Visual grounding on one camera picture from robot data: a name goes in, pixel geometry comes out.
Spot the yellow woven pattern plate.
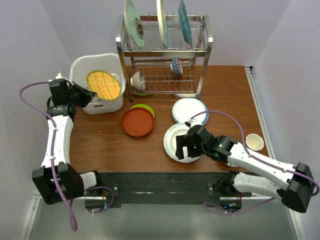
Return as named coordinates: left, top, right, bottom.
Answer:
left=86, top=70, right=122, bottom=101

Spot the red-orange plate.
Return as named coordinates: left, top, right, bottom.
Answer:
left=121, top=107, right=155, bottom=137

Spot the lime green plate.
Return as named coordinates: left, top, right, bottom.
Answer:
left=130, top=104, right=155, bottom=118

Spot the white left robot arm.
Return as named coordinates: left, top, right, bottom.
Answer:
left=32, top=77, right=104, bottom=205

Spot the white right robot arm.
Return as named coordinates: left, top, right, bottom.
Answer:
left=175, top=125, right=317, bottom=213

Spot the white plastic bin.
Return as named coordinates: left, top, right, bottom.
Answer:
left=69, top=53, right=126, bottom=115

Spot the white scalloped plate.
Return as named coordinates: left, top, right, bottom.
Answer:
left=163, top=123, right=200, bottom=163

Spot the white plate on blue plate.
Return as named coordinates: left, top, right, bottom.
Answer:
left=172, top=97, right=208, bottom=123

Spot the floral patterned small bowl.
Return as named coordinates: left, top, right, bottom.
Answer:
left=225, top=163, right=239, bottom=168

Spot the dark green cup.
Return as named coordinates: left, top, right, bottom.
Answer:
left=245, top=133, right=264, bottom=152

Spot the grey patterned bowl in rack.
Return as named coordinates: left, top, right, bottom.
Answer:
left=130, top=71, right=146, bottom=91

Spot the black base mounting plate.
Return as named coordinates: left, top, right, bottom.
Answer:
left=85, top=171, right=251, bottom=208

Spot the blue zigzag patterned bowl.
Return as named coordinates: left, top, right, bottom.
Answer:
left=170, top=57, right=183, bottom=76

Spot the stainless steel dish rack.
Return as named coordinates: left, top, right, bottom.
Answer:
left=115, top=14, right=214, bottom=98

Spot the light green plate in rack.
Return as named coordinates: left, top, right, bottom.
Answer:
left=124, top=0, right=145, bottom=49

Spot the cream rimmed plate in rack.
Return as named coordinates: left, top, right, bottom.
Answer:
left=156, top=0, right=168, bottom=49

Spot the teal plate in rack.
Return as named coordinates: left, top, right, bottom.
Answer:
left=178, top=0, right=193, bottom=49

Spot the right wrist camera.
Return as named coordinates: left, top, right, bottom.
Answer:
left=184, top=119, right=196, bottom=128

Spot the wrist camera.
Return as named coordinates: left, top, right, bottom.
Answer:
left=184, top=119, right=196, bottom=128
left=55, top=72, right=63, bottom=80

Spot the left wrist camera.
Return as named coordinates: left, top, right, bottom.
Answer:
left=55, top=72, right=63, bottom=80

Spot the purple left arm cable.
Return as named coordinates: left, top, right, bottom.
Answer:
left=19, top=81, right=116, bottom=232

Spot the aluminium frame rail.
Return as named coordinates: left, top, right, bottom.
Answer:
left=244, top=66, right=308, bottom=240

